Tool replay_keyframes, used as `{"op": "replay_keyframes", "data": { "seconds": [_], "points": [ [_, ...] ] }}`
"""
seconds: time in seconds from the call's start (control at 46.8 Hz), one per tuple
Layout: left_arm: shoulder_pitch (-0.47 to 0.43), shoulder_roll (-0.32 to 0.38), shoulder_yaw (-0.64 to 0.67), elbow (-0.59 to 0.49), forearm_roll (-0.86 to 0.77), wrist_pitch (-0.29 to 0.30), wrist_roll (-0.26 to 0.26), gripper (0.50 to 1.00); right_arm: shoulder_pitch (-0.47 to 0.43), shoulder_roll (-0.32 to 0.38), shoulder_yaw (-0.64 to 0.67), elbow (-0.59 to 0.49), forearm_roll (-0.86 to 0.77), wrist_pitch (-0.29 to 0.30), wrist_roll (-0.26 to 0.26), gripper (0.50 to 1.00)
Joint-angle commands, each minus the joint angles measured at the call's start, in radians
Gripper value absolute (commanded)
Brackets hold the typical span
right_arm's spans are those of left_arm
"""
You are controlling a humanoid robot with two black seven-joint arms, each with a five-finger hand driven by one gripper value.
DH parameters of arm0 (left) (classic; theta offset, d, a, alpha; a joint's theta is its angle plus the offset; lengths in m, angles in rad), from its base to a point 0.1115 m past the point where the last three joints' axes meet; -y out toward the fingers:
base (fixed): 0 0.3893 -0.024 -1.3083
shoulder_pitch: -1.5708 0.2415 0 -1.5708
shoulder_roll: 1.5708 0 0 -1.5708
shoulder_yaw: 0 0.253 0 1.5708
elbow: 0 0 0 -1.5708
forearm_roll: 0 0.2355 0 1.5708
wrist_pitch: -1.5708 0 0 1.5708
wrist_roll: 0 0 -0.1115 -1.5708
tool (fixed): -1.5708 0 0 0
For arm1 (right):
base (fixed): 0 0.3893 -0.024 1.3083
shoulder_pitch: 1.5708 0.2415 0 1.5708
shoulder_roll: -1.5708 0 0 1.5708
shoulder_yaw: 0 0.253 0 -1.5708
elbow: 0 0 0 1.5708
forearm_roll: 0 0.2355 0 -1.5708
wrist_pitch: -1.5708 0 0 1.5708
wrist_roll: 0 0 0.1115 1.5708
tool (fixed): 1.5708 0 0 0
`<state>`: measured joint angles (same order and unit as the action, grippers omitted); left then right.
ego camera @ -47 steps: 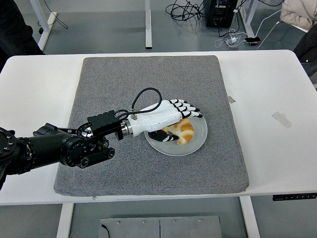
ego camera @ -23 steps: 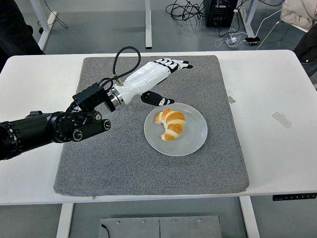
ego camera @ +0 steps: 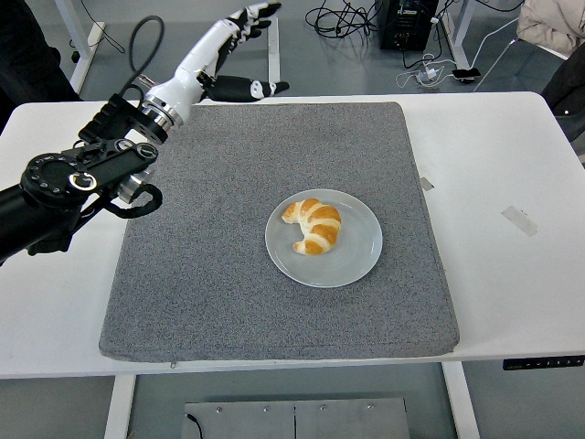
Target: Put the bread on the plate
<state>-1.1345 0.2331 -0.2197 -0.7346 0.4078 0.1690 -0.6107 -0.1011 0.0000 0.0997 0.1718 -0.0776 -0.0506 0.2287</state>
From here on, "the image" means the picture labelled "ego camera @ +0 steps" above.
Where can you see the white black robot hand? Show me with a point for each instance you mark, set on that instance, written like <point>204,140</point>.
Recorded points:
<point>196,59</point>

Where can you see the orange white croissant bread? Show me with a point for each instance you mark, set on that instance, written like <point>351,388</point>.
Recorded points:
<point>320,224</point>

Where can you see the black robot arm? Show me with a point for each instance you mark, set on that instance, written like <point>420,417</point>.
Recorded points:
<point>50,176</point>

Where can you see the round grey plate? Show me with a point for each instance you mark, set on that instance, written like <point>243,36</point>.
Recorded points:
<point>347,260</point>

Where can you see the grey metal plate with screws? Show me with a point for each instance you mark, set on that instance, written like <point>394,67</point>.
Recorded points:
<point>320,420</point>

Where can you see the white desk leg with foot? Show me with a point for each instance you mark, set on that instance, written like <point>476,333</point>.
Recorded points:
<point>273,59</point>
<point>459,36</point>
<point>77,27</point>

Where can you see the small black plug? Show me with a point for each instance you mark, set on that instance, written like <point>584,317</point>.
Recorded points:
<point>76,56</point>

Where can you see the person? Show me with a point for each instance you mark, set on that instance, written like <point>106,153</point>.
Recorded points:
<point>27,50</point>

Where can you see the black computer tower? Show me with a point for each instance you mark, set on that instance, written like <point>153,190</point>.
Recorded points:
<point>411,23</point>

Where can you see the grey fabric mat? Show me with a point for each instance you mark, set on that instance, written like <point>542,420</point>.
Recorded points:
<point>205,297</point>

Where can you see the black smartphone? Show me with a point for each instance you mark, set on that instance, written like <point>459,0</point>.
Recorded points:
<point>466,74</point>

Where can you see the beige padded jacket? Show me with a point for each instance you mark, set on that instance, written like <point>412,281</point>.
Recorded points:
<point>548,23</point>

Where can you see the white table leg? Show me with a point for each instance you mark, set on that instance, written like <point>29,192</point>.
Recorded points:
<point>460,402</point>
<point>120,407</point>

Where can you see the large translucent tape piece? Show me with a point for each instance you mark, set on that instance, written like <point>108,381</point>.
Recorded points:
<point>520,221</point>

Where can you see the black garment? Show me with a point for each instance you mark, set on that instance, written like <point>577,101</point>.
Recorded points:
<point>569,91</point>

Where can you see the black table control panel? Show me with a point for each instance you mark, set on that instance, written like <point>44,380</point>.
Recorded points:
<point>544,364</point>

